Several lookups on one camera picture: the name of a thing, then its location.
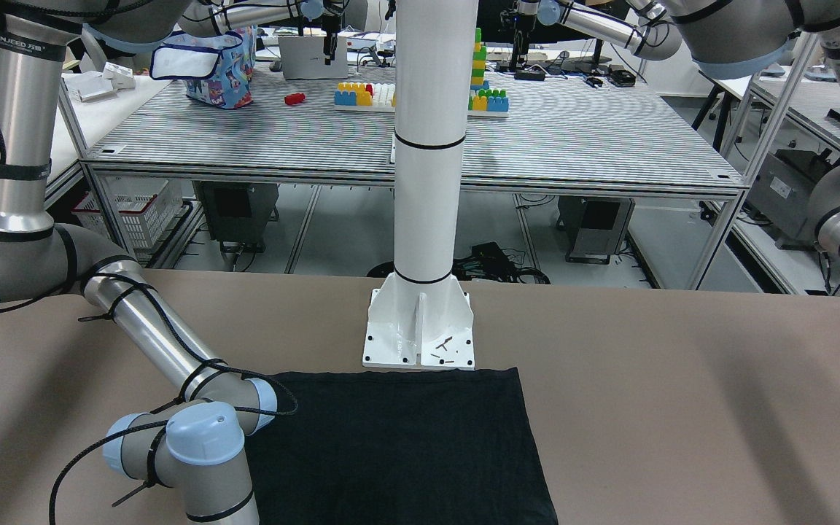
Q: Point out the white plastic basket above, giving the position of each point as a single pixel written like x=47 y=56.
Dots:
x=146 y=208

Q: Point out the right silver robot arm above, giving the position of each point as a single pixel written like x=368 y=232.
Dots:
x=196 y=443

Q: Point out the toy blocks on white tray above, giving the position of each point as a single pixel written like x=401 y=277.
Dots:
x=365 y=96

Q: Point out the silver laptop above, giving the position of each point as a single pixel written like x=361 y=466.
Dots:
x=313 y=57

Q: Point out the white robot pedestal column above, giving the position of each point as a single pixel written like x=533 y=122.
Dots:
x=421 y=318

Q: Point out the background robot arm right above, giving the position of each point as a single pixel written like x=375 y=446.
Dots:
x=654 y=38

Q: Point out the red toy block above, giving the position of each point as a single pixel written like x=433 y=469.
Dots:
x=293 y=99

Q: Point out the stacked colourful block tower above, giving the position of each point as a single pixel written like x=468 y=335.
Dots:
x=484 y=100

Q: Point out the colourful fabric bag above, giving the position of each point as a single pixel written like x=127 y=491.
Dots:
x=216 y=70

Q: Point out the striped aluminium frame workbench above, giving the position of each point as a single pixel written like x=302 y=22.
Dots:
x=559 y=137

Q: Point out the black t-shirt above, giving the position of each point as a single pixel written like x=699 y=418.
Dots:
x=448 y=447

